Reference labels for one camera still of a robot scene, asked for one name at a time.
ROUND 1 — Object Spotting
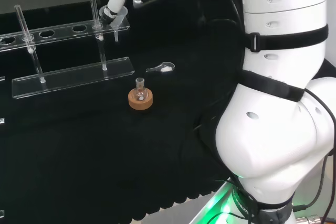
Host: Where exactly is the clear plastic funnel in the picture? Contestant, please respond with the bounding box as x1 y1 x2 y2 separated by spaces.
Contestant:
99 6 130 42

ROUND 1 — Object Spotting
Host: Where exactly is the glass weighing funnel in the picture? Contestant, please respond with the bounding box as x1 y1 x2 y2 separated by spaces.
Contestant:
145 61 176 74

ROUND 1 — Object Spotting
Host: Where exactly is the clear funnel stand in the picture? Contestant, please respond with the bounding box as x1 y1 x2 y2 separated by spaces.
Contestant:
0 0 136 100

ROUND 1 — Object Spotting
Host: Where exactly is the round-bottom glass flask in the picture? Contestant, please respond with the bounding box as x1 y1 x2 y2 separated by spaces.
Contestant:
132 77 148 102

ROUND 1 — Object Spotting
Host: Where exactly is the black cloth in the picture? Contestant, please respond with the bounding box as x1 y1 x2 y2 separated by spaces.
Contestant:
0 0 336 221

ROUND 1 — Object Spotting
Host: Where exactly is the cork ring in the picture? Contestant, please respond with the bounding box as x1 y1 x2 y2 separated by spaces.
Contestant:
128 89 154 111

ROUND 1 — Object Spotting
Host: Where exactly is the black base cable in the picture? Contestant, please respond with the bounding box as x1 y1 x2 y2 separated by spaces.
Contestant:
291 89 336 224

